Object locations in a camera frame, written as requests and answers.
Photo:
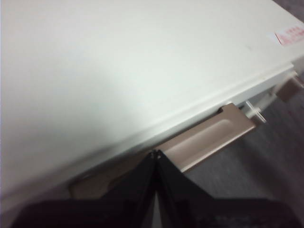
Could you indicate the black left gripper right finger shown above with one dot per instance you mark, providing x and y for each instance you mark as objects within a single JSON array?
[{"x": 202, "y": 211}]

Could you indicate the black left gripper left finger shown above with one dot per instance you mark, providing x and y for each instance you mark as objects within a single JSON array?
[{"x": 107, "y": 211}]

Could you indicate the white toaster oven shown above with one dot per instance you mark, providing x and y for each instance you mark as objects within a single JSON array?
[{"x": 118, "y": 71}]

